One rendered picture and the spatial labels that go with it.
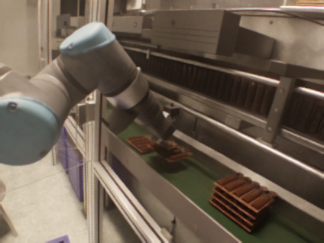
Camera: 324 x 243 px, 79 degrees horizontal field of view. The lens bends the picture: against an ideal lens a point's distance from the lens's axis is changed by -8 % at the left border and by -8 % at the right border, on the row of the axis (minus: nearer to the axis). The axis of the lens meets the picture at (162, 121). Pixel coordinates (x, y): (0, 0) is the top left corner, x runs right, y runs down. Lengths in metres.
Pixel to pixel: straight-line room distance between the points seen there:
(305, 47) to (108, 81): 0.58
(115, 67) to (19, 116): 0.19
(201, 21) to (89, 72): 0.31
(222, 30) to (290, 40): 0.31
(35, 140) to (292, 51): 0.71
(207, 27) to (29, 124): 0.43
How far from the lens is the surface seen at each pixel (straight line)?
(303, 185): 0.61
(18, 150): 0.29
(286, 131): 0.47
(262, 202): 0.45
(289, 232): 0.52
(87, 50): 0.37
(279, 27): 0.80
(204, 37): 0.55
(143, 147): 0.65
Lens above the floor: 1.00
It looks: 21 degrees down
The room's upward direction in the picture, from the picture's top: 9 degrees clockwise
